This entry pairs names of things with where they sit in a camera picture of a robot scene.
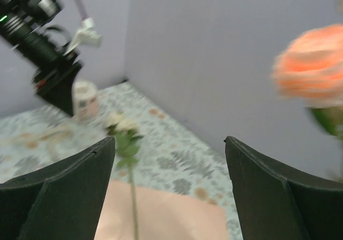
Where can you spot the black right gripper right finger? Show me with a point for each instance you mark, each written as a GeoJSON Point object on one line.
{"type": "Point", "coordinates": [277, 201]}

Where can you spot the floral patterned table mat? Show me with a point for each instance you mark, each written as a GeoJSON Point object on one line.
{"type": "Point", "coordinates": [171, 157]}

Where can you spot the pink wrapping paper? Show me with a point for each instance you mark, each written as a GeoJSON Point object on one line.
{"type": "Point", "coordinates": [161, 216]}

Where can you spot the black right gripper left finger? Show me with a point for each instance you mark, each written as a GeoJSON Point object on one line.
{"type": "Point", "coordinates": [62, 201]}

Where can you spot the pink twin-bloom flower stem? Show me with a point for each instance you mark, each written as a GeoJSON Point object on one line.
{"type": "Point", "coordinates": [310, 68]}

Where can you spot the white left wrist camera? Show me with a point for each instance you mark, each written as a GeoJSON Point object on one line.
{"type": "Point", "coordinates": [85, 35]}

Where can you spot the cream ribbon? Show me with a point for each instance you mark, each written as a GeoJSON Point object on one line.
{"type": "Point", "coordinates": [52, 135]}

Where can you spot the white flower stem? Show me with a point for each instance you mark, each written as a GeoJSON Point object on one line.
{"type": "Point", "coordinates": [126, 133]}

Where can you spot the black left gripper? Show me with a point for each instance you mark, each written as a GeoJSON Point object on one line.
{"type": "Point", "coordinates": [24, 25]}

